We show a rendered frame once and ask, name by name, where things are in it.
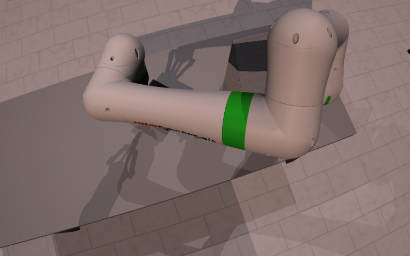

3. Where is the black lighting desk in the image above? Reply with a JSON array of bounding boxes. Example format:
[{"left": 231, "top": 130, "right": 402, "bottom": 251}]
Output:
[{"left": 149, "top": 79, "right": 169, "bottom": 88}]

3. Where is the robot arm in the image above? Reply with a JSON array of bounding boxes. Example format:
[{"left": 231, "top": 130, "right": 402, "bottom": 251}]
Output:
[{"left": 83, "top": 8, "right": 349, "bottom": 159}]

